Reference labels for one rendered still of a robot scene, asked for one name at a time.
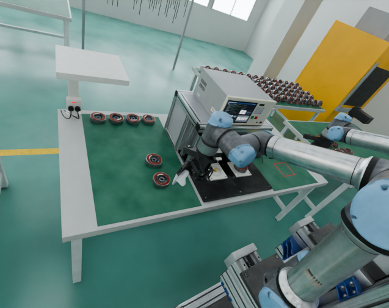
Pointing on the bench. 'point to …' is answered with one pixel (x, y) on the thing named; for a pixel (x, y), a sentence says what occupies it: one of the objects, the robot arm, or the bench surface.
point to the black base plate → (230, 184)
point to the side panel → (176, 123)
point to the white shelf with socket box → (86, 73)
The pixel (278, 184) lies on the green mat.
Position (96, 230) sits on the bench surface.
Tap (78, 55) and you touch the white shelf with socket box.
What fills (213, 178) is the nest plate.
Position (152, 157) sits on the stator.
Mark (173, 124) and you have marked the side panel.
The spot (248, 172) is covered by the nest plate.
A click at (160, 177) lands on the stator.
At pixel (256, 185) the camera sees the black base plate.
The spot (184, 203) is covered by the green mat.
